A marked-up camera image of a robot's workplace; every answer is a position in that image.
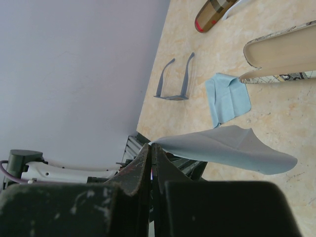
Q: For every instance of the map print glasses case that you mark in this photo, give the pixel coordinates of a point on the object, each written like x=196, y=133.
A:
x=287, y=55

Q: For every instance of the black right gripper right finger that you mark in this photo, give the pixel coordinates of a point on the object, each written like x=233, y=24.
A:
x=221, y=209

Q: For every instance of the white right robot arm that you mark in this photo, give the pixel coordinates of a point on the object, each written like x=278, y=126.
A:
x=69, y=170

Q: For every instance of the light blue cloth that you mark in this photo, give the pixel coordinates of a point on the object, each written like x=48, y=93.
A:
x=228, y=98
x=229, y=145

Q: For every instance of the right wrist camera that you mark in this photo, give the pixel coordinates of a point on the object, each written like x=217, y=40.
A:
x=16, y=164

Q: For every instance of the plaid brown glasses case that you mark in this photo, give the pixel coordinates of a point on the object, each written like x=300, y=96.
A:
x=211, y=13

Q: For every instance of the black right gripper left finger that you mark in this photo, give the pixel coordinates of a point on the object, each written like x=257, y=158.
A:
x=116, y=208

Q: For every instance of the blue-grey sunglasses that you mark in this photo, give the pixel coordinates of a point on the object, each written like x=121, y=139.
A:
x=175, y=82

